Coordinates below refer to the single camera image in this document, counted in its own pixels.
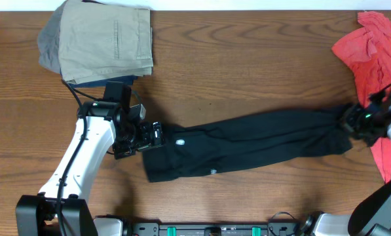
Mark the black polo shirt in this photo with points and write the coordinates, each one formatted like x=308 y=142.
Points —
x=246 y=142

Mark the red t-shirt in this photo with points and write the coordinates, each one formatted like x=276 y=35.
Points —
x=367 y=52

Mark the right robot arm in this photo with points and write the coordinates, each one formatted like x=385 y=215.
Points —
x=373 y=215

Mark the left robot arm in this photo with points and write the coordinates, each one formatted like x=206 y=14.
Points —
x=61 y=205

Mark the folded grey garment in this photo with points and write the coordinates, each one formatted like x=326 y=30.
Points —
x=48 y=41

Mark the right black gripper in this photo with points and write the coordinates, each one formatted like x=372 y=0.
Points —
x=353 y=118

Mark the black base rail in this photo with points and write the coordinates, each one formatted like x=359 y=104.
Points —
x=198 y=229

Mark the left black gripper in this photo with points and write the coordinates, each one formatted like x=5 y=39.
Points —
x=156 y=133

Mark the folded beige khaki pants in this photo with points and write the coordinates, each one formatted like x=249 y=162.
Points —
x=100 y=42

